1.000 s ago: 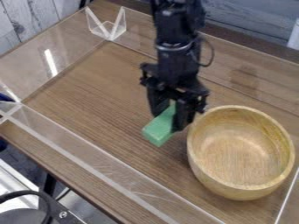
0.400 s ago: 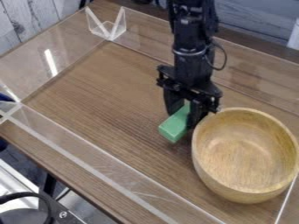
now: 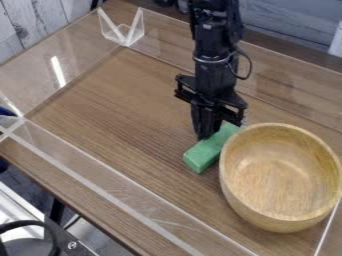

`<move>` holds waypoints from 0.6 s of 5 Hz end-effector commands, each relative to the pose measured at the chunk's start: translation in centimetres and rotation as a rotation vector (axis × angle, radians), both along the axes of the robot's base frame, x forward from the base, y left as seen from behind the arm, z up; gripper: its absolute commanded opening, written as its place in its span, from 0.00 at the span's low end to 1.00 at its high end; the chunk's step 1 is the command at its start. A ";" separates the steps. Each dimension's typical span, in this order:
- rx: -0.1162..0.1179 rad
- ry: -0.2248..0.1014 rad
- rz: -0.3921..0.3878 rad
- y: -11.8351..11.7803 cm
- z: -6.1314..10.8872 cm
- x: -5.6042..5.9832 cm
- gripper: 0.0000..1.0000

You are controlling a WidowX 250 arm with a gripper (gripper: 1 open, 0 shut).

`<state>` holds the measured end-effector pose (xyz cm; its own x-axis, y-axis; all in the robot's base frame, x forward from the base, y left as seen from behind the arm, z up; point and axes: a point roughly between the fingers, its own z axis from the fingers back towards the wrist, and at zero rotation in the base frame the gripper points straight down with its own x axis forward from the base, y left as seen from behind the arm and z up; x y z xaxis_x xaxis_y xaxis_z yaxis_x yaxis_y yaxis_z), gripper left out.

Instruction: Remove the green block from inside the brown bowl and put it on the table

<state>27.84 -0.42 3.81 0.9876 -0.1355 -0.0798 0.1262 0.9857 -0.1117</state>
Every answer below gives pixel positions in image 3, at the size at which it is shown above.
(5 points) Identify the black table leg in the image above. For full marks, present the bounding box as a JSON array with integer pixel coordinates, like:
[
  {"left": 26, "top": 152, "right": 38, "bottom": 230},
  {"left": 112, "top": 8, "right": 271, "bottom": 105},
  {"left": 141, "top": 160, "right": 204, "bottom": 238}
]
[{"left": 49, "top": 199, "right": 65, "bottom": 224}]

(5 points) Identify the clear acrylic corner bracket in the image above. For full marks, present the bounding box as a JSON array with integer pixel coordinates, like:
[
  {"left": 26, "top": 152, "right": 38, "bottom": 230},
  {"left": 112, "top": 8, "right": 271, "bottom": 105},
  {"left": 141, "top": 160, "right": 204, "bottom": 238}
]
[{"left": 97, "top": 8, "right": 144, "bottom": 47}]

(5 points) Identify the clear acrylic front wall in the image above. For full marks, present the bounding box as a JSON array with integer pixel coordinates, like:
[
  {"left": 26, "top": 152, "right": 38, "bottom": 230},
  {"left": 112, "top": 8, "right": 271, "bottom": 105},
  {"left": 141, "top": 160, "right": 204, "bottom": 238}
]
[{"left": 0, "top": 95, "right": 257, "bottom": 256}]

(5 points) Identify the blue object at left edge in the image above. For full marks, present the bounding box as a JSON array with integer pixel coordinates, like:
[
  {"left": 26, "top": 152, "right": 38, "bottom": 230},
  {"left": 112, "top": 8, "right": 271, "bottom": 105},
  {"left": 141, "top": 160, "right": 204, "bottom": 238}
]
[{"left": 0, "top": 106, "right": 17, "bottom": 117}]

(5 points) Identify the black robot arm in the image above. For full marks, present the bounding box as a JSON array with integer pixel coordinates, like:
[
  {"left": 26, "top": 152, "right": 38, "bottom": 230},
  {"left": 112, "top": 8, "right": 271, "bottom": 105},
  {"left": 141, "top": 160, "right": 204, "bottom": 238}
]
[{"left": 174, "top": 0, "right": 252, "bottom": 140}]

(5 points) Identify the black cable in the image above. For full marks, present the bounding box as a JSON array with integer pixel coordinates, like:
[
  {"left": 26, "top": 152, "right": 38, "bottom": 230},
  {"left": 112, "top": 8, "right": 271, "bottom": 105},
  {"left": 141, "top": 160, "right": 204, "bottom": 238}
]
[{"left": 0, "top": 219, "right": 61, "bottom": 256}]

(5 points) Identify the green rectangular block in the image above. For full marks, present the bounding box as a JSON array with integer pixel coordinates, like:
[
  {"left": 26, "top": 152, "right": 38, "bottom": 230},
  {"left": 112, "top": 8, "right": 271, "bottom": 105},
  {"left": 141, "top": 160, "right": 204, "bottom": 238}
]
[{"left": 182, "top": 123, "right": 239, "bottom": 174}]

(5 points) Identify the black metal mount plate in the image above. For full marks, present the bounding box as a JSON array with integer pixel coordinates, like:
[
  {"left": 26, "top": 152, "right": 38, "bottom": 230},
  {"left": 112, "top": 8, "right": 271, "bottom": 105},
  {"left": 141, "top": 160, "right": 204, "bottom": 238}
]
[{"left": 48, "top": 222, "right": 98, "bottom": 256}]

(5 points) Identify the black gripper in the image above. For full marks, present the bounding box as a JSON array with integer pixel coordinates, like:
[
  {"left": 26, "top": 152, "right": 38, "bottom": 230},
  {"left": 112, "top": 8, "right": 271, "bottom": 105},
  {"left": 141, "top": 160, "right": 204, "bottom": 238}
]
[{"left": 174, "top": 57, "right": 247, "bottom": 140}]

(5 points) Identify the brown wooden bowl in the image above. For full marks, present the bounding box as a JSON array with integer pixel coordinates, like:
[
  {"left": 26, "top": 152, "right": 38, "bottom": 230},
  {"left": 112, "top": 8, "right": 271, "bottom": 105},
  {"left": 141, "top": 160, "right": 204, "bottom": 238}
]
[{"left": 219, "top": 123, "right": 342, "bottom": 233}]

